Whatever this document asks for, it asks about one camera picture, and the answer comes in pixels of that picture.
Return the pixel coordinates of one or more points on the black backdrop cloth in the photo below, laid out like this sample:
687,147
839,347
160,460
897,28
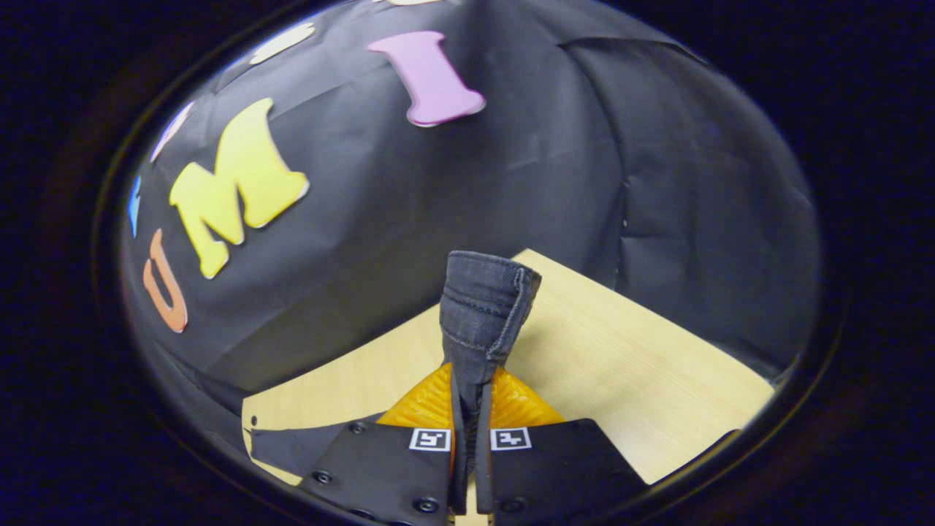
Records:
584,183

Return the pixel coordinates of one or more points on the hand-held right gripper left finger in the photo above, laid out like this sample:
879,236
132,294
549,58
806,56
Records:
387,467

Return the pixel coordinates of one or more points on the dark grey jeans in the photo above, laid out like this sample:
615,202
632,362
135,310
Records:
478,314

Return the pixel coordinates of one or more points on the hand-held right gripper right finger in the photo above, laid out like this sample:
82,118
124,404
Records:
555,467

